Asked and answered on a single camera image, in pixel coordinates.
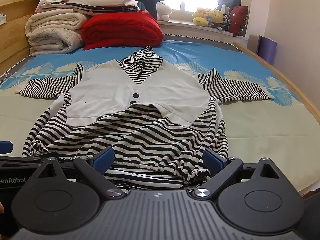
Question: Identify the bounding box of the striped white small garment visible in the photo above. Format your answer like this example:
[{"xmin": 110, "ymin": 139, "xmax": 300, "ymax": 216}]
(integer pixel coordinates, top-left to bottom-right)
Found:
[{"xmin": 18, "ymin": 47, "xmax": 272, "ymax": 189}]

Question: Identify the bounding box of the blue cream patterned bedsheet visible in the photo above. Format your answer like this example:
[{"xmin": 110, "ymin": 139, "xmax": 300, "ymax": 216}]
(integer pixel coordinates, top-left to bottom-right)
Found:
[{"xmin": 1, "ymin": 41, "xmax": 319, "ymax": 191}]

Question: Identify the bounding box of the purple bin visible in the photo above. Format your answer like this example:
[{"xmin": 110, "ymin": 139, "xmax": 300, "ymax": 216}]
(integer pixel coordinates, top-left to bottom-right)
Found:
[{"xmin": 256, "ymin": 35, "xmax": 278, "ymax": 64}]

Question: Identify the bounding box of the red folded blanket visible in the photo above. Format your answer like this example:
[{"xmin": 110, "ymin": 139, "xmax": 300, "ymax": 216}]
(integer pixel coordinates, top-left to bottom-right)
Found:
[{"xmin": 81, "ymin": 11, "xmax": 163, "ymax": 50}]

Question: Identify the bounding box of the yellow plush toy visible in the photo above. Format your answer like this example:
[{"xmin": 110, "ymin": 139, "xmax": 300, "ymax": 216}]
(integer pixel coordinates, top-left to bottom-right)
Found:
[{"xmin": 192, "ymin": 8, "xmax": 224, "ymax": 27}]

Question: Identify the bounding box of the dark red cushion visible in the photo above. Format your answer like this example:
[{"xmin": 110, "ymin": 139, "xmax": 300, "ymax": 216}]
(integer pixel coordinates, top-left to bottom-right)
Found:
[{"xmin": 229, "ymin": 5, "xmax": 249, "ymax": 37}]

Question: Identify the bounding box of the white folded bedding stack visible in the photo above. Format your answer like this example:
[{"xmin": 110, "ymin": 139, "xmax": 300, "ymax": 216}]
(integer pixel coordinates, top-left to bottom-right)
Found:
[{"xmin": 35, "ymin": 0, "xmax": 140, "ymax": 12}]

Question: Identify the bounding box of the white plush toy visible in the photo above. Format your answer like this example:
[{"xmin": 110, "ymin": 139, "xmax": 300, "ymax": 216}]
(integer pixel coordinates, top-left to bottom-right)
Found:
[{"xmin": 156, "ymin": 2, "xmax": 172, "ymax": 22}]

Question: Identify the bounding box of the wooden bed frame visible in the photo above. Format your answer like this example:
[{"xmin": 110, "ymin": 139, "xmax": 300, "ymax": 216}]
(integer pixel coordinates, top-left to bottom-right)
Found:
[{"xmin": 1, "ymin": 0, "xmax": 319, "ymax": 194}]

